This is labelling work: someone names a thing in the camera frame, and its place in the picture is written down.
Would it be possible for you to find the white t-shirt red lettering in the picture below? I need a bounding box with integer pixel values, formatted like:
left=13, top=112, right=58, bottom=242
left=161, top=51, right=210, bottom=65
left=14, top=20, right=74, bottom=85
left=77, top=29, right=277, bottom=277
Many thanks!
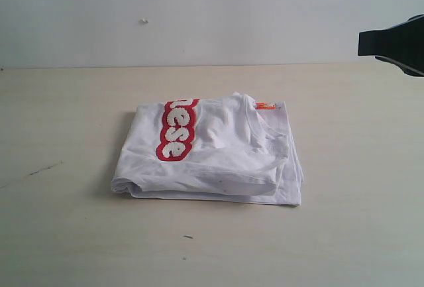
left=111, top=93, right=303, bottom=206

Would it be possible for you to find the orange garment tag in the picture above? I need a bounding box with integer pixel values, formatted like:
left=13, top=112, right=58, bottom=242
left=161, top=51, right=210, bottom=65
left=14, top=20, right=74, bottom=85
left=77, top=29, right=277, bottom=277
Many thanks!
left=255, top=102, right=277, bottom=110

